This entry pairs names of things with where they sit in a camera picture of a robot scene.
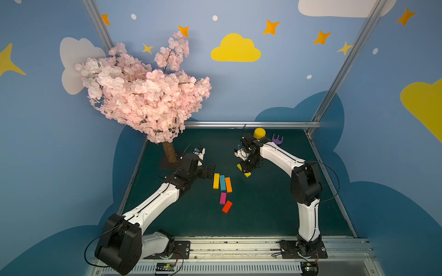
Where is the long yellow block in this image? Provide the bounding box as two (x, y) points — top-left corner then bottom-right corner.
(212, 173), (220, 190)

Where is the teal block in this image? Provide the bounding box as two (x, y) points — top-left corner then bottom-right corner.
(219, 175), (227, 192)

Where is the short yellow block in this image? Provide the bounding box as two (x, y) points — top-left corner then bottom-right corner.
(237, 164), (252, 178)

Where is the orange block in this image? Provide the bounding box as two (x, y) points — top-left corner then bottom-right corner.
(225, 177), (233, 193)

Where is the magenta block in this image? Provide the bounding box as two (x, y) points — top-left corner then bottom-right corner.
(219, 192), (227, 205)

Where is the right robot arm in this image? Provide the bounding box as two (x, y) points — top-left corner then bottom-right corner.
(234, 133), (323, 256)

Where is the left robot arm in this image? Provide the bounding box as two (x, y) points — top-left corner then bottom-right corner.
(94, 148), (215, 276)

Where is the yellow cylindrical bottle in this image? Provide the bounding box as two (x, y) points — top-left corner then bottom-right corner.
(253, 128), (266, 139)

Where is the purple pink toy fork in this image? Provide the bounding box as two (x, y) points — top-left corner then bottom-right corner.
(272, 134), (284, 146)

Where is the red block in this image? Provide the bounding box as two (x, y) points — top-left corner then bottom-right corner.
(222, 201), (233, 213)

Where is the pink cherry blossom tree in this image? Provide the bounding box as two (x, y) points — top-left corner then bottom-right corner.
(75, 31), (211, 163)

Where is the left circuit board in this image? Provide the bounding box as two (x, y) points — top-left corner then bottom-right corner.
(154, 263), (176, 275)

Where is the circuit board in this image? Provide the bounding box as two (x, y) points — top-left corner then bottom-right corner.
(300, 262), (319, 276)
(154, 263), (176, 275)

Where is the right circuit board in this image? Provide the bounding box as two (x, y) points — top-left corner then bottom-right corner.
(300, 262), (319, 276)

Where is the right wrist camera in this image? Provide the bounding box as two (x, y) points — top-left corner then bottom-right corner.
(234, 147), (248, 161)

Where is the dark tree base plate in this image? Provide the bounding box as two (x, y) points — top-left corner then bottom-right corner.
(159, 151), (186, 170)

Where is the aluminium frame rail back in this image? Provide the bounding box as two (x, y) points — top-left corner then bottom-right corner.
(185, 121), (321, 129)

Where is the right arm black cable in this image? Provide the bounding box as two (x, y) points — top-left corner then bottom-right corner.
(303, 160), (341, 204)

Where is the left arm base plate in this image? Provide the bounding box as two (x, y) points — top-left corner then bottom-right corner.
(143, 240), (191, 260)

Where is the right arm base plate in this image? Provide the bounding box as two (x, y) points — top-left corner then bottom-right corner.
(278, 237), (328, 259)

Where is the aluminium front rail bed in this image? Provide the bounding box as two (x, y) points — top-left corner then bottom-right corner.
(84, 236), (384, 276)

